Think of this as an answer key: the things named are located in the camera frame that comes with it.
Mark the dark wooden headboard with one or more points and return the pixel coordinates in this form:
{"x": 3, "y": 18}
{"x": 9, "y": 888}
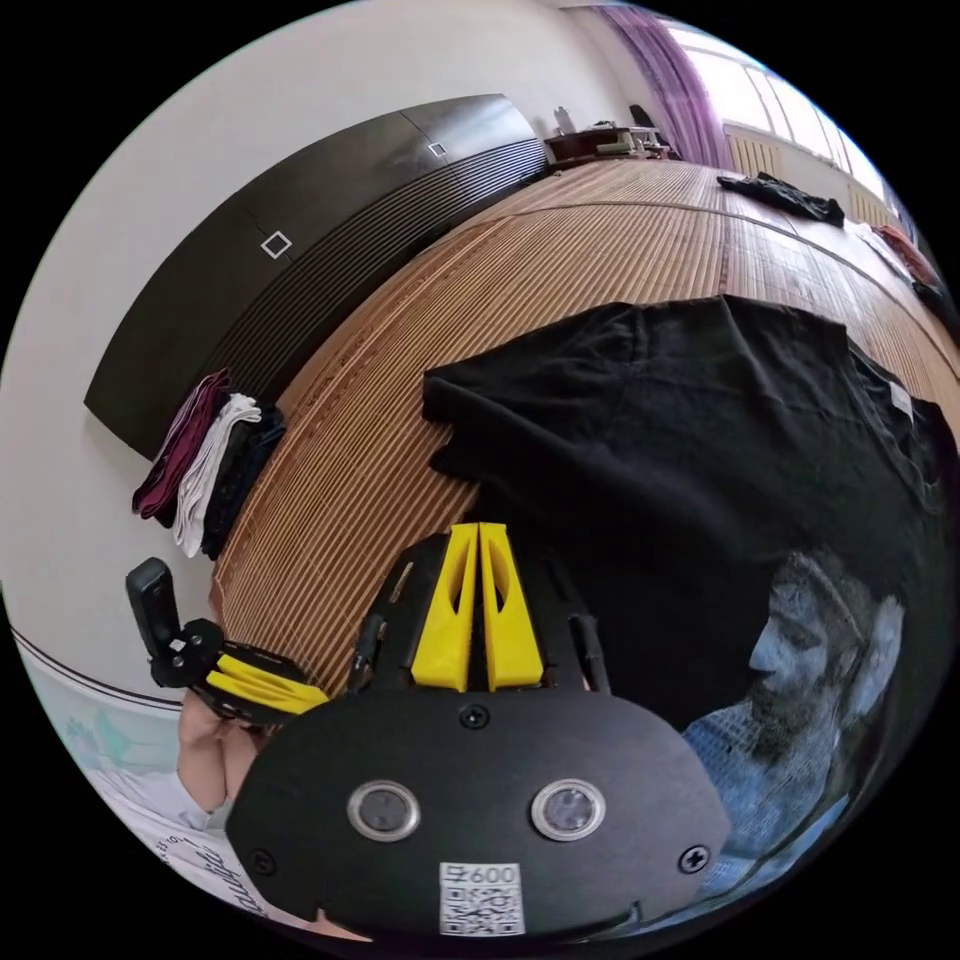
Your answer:
{"x": 300, "y": 285}

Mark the window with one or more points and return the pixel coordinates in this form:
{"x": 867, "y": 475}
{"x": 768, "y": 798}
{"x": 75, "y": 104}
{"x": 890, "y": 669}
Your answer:
{"x": 795, "y": 97}

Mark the purple curtain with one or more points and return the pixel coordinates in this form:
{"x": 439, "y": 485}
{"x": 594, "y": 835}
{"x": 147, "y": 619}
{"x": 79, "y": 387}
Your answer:
{"x": 667, "y": 82}

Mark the pile of clothes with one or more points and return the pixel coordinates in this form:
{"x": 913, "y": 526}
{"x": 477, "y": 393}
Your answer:
{"x": 900, "y": 251}
{"x": 202, "y": 465}

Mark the bed with woven mat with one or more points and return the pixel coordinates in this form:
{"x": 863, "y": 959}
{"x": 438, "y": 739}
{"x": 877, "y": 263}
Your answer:
{"x": 525, "y": 262}

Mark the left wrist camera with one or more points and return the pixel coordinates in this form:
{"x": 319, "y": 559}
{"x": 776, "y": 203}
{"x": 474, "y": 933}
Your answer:
{"x": 154, "y": 600}

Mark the dark wooden table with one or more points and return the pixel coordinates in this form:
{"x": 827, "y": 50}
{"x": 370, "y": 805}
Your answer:
{"x": 600, "y": 144}

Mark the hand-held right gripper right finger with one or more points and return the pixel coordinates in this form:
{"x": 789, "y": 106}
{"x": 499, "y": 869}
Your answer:
{"x": 511, "y": 637}

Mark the black t-shirt with blue print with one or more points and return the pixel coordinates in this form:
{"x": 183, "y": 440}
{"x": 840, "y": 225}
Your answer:
{"x": 675, "y": 450}

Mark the dark crumpled garment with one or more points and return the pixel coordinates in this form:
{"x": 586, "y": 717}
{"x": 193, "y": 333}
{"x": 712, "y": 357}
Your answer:
{"x": 784, "y": 195}

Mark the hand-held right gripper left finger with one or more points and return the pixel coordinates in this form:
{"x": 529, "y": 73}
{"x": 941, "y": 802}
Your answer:
{"x": 444, "y": 637}

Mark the person's left hand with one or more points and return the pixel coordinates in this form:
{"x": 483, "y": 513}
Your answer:
{"x": 214, "y": 757}

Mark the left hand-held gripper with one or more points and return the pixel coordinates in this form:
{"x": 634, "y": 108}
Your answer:
{"x": 187, "y": 656}

